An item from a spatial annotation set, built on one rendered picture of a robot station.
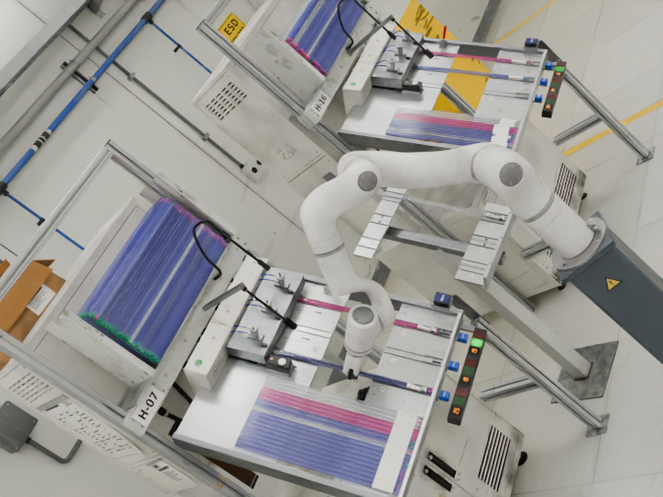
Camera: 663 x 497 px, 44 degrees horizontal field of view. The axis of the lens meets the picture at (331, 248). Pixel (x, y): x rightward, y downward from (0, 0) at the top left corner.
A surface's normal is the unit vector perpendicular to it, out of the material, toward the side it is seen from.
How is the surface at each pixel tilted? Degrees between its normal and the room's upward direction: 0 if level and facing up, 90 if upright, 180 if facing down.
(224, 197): 90
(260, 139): 90
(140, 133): 90
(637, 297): 90
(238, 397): 46
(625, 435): 0
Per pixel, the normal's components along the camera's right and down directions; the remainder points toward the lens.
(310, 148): -0.35, 0.73
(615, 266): -0.05, 0.50
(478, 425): 0.58, -0.33
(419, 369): -0.10, -0.66
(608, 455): -0.74, -0.60
